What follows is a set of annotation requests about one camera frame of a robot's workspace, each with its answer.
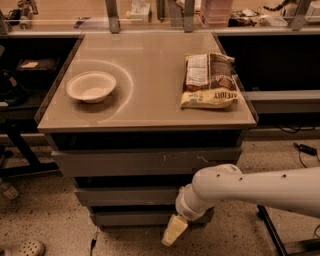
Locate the grey drawer cabinet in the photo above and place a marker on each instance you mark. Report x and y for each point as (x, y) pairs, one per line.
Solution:
(143, 111)

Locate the black table leg frame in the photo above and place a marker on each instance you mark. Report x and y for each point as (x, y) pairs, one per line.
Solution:
(34, 165)

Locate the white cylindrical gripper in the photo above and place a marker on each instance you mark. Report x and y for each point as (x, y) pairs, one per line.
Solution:
(184, 207)

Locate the brown yellow snack bag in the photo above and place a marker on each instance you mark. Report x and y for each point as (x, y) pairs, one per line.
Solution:
(208, 82)

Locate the white perforated clog shoe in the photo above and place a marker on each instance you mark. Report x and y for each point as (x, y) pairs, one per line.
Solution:
(28, 248)

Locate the pink plastic bin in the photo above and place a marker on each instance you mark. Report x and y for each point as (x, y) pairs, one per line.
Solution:
(215, 13)

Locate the grey drawer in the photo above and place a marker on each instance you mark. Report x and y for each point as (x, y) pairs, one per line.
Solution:
(131, 216)
(145, 190)
(138, 162)

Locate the white paper bowl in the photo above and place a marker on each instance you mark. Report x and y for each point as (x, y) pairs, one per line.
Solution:
(91, 86)

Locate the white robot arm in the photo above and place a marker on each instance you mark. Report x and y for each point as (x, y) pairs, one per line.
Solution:
(294, 190)

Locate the plastic bottle on floor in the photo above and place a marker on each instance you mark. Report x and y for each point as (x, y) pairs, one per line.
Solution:
(8, 190)

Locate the grey bottom drawer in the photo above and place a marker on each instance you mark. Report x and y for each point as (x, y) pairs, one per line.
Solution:
(131, 216)

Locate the grey top drawer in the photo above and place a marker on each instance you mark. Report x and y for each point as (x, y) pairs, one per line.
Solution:
(138, 162)

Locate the black box with label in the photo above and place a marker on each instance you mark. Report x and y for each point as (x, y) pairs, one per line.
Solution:
(36, 73)

